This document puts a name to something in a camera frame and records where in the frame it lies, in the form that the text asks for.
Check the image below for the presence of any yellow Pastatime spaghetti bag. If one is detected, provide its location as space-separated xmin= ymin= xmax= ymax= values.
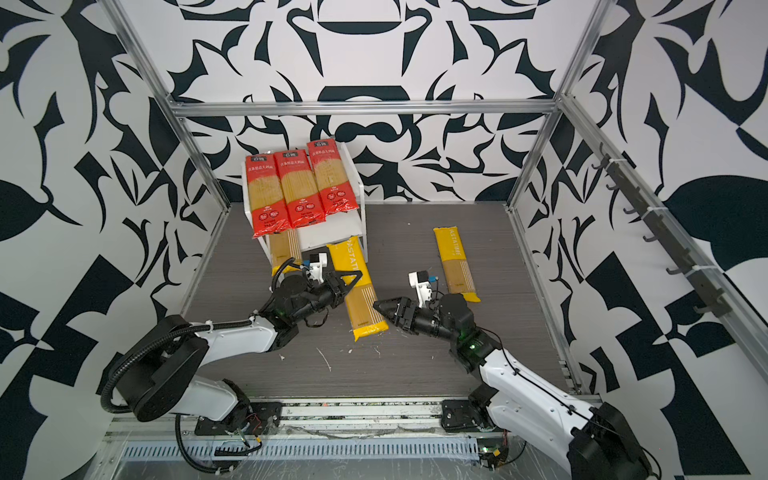
xmin=327 ymin=236 xmax=389 ymax=341

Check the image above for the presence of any red spaghetti bag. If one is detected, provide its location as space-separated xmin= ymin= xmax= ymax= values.
xmin=245 ymin=154 xmax=292 ymax=238
xmin=274 ymin=150 xmax=326 ymax=228
xmin=307 ymin=139 xmax=359 ymax=215

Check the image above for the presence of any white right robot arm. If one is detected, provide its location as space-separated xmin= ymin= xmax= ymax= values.
xmin=373 ymin=294 xmax=663 ymax=479

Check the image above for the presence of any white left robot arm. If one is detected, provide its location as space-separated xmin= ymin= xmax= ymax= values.
xmin=100 ymin=258 xmax=365 ymax=477

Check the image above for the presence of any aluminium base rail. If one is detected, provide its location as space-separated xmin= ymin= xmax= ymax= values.
xmin=239 ymin=393 xmax=616 ymax=439

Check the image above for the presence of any white slotted cable duct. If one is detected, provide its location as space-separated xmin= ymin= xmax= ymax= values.
xmin=116 ymin=436 xmax=481 ymax=463

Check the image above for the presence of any aluminium cage frame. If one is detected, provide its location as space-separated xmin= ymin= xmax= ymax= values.
xmin=101 ymin=1 xmax=767 ymax=376

